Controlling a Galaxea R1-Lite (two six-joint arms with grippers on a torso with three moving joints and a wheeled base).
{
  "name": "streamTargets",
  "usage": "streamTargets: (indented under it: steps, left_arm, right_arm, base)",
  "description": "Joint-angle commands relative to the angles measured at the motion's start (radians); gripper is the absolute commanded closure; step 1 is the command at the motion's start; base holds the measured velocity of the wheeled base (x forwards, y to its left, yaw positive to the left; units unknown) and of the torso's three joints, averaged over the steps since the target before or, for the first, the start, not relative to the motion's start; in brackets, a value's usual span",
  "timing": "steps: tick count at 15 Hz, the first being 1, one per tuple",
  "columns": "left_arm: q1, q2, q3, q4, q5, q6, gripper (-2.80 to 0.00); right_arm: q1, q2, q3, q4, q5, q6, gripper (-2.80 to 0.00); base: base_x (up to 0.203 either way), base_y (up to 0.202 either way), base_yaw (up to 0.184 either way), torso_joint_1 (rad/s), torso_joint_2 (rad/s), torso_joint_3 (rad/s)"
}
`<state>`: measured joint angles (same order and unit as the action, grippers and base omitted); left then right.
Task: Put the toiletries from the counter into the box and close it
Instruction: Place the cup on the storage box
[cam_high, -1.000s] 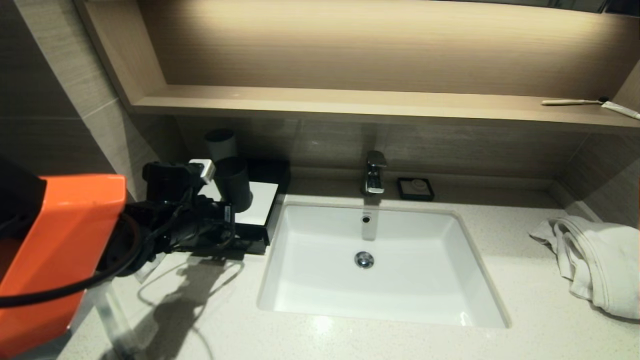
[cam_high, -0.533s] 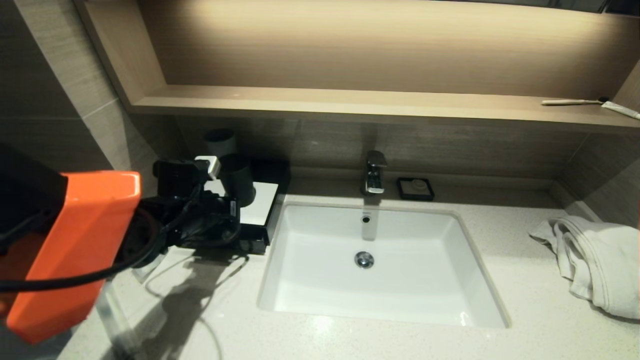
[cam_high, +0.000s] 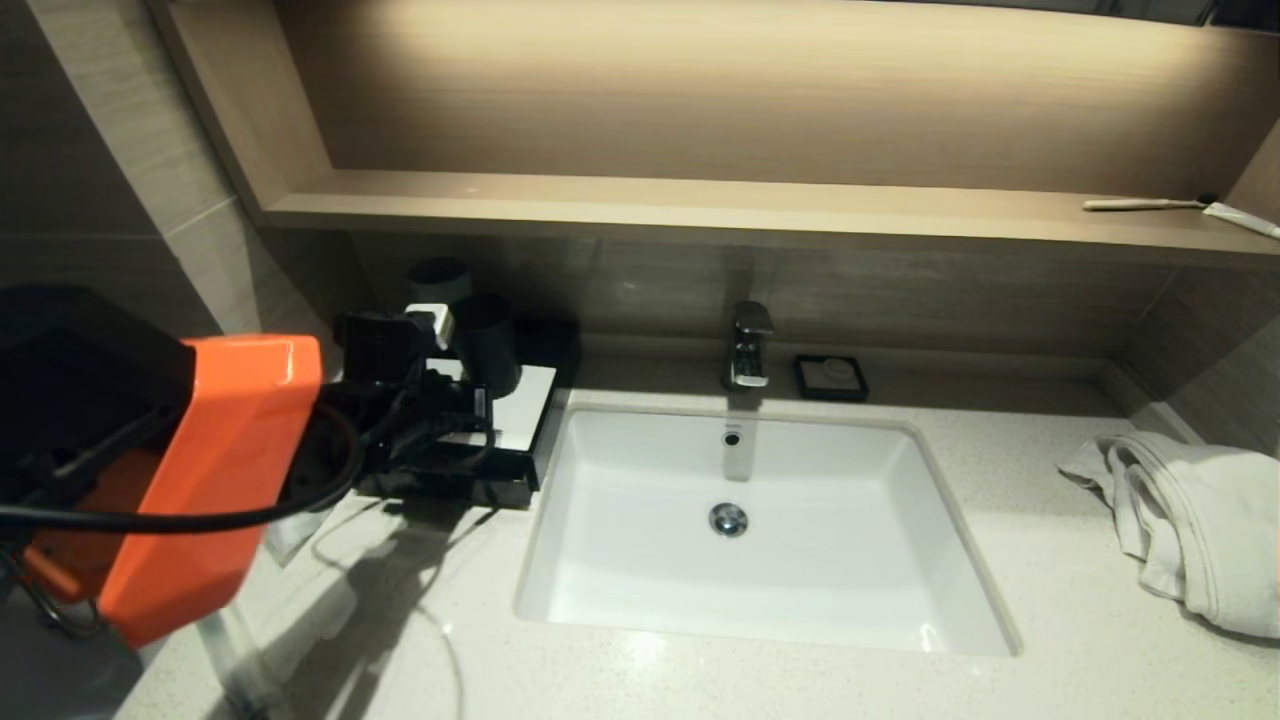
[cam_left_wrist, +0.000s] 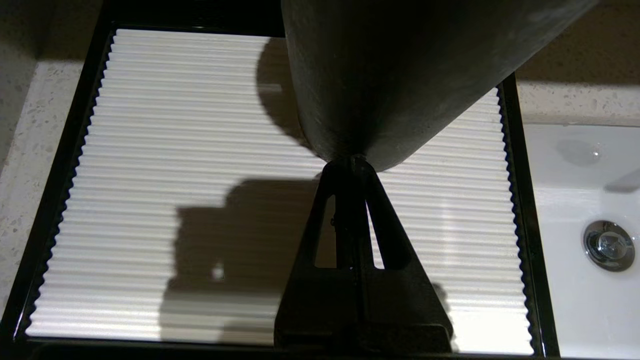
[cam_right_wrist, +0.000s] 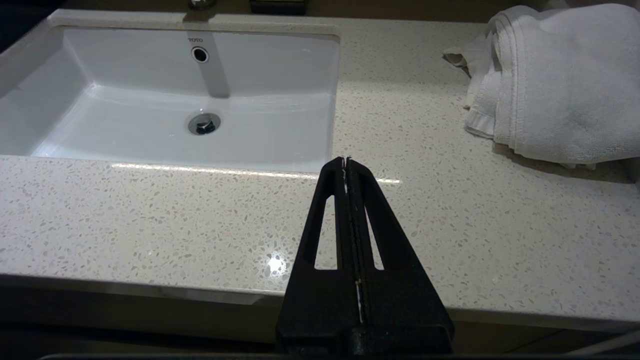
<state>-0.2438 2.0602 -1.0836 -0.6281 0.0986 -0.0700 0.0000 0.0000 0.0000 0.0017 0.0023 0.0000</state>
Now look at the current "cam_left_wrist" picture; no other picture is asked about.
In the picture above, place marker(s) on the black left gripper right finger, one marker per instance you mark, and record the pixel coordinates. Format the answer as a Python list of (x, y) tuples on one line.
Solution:
[(400, 310)]

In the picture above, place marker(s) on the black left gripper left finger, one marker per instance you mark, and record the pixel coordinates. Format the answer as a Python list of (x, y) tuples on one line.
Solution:
[(310, 310)]

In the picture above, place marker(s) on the dark grey cup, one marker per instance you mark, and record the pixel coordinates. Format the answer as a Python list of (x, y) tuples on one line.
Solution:
[(400, 75)]

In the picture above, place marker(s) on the black lacquer storage box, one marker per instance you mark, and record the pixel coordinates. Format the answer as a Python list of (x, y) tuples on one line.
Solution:
[(525, 200)]

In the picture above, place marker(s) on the white sink basin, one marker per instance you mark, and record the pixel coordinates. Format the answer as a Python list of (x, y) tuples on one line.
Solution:
[(590, 310)]

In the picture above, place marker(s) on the chrome drain plug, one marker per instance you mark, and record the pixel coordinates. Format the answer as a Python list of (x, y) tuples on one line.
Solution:
[(608, 246)]

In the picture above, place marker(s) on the white ribbed mat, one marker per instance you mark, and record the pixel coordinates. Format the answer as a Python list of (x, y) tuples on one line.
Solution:
[(150, 150)]

